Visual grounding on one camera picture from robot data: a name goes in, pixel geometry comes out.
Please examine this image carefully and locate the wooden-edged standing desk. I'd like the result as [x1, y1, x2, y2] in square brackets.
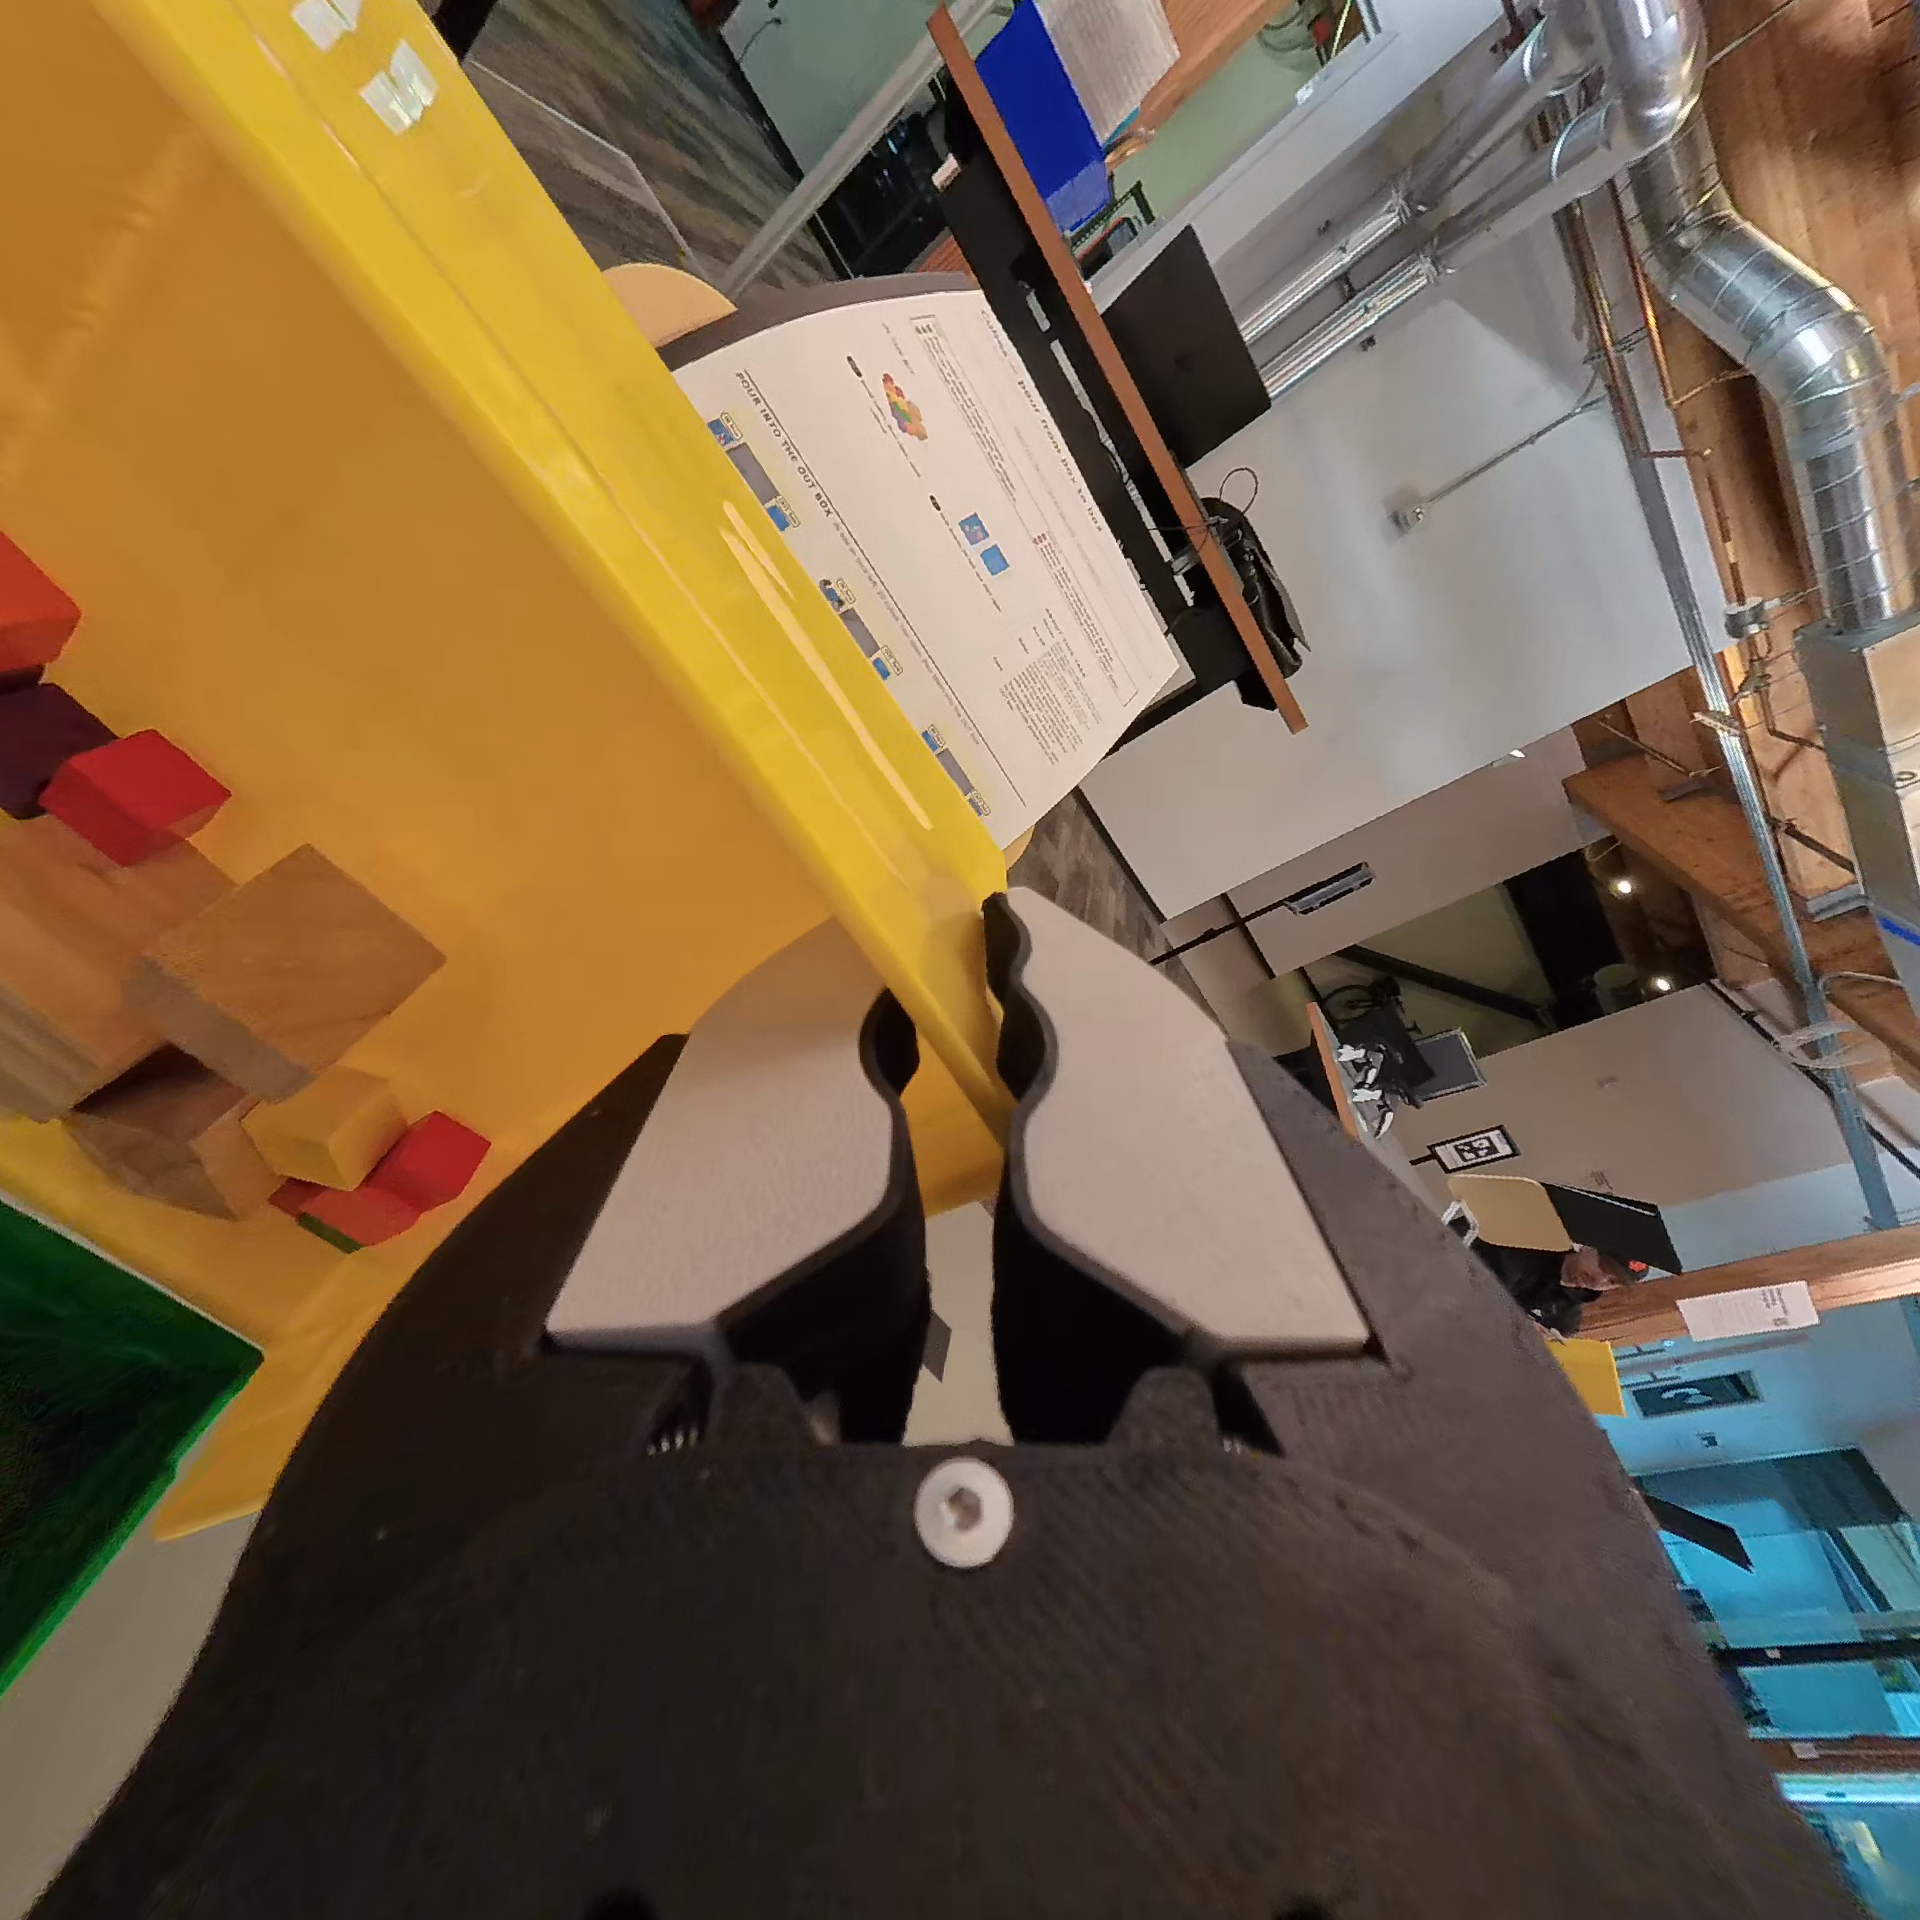
[928, 0, 1309, 736]

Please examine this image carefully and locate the blue board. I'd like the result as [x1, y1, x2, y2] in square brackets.
[976, 0, 1114, 232]

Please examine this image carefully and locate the tan chair back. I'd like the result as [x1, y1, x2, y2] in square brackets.
[600, 263, 736, 349]

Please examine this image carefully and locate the pile of coloured wooden cubes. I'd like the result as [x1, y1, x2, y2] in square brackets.
[0, 533, 495, 1255]

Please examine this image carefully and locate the black computer monitor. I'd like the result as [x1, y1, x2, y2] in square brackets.
[1101, 223, 1274, 467]

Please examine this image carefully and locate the yellow plastic box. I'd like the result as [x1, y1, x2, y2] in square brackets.
[0, 0, 1010, 1539]

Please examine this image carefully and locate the printed instruction sheet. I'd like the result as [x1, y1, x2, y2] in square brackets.
[674, 269, 1180, 847]

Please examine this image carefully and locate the green piece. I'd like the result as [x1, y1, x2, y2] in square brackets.
[0, 1190, 266, 1695]

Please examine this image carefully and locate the silver ventilation duct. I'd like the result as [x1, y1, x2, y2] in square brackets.
[1592, 0, 1920, 634]

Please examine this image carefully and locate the black bag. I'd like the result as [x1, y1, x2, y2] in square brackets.
[1192, 503, 1309, 677]

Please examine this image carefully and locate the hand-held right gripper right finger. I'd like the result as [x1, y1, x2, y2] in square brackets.
[984, 886, 1375, 1448]

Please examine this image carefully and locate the white paper sign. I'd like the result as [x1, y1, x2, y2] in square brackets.
[1681, 1283, 1819, 1344]

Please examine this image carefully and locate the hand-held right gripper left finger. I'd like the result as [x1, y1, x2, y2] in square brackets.
[547, 922, 924, 1445]

